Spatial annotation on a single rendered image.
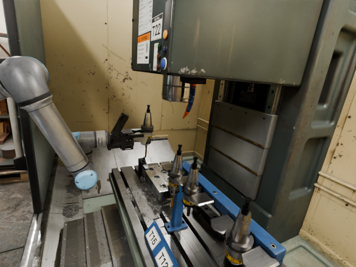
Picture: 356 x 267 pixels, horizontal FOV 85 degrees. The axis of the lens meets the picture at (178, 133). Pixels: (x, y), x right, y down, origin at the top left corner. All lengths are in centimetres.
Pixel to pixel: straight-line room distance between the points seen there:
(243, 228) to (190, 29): 54
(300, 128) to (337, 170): 41
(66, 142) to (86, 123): 120
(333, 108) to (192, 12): 98
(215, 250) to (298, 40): 91
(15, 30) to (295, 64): 114
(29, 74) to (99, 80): 120
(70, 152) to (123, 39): 135
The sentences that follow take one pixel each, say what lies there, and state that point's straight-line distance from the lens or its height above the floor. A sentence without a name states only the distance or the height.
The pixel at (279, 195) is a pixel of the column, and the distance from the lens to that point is 121.
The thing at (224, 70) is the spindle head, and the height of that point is 160.
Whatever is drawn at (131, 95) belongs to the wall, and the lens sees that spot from 195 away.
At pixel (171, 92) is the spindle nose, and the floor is 149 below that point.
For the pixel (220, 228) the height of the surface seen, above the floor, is 122.
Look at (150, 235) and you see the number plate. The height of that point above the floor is 93.
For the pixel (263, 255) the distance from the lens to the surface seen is 53.
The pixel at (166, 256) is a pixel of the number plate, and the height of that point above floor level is 95.
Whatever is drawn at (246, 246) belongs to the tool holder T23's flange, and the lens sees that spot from 52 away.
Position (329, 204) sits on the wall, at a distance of 149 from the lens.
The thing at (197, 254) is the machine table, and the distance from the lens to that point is 91.
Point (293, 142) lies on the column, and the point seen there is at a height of 130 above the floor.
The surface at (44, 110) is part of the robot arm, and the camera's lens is 73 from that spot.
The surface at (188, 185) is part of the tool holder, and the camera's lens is 64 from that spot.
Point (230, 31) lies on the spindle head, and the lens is 73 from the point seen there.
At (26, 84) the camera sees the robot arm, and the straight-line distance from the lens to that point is 72.
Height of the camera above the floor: 157
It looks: 17 degrees down
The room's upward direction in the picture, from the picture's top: 6 degrees clockwise
